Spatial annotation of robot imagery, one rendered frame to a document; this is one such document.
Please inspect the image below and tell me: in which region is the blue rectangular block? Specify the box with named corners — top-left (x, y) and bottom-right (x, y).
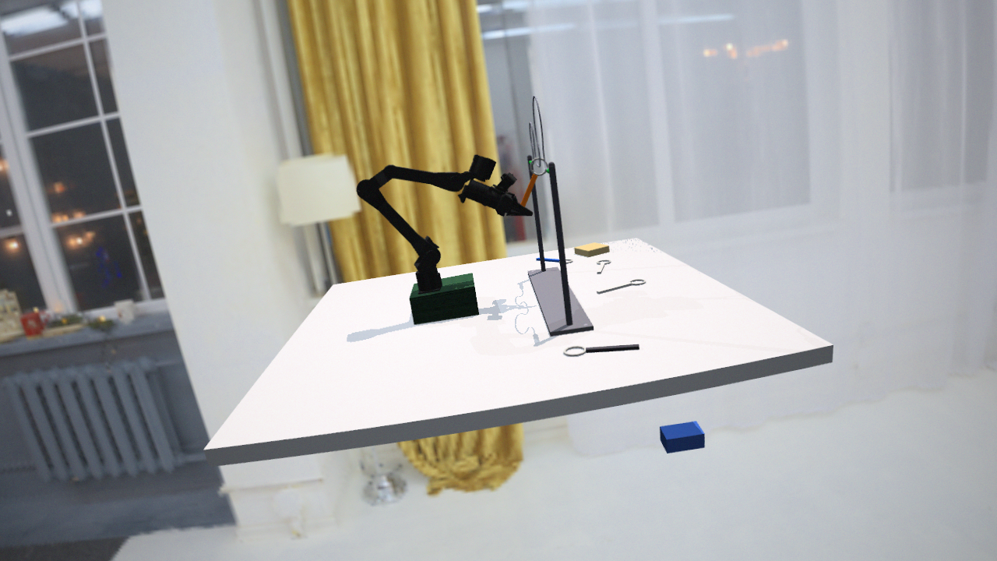
top-left (660, 421), bottom-right (705, 453)

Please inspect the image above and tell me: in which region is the orange handle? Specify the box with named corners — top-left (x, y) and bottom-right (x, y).
top-left (521, 158), bottom-right (546, 206)

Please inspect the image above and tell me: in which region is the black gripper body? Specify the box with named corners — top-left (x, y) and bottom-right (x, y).
top-left (480, 186), bottom-right (515, 216)

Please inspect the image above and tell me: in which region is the light orange square block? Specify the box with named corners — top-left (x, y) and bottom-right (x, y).
top-left (574, 242), bottom-right (610, 257)

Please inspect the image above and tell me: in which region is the black handle with white loop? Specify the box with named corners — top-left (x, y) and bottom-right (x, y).
top-left (564, 344), bottom-right (639, 356)

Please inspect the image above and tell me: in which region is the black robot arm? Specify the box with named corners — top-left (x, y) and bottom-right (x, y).
top-left (357, 155), bottom-right (517, 294)

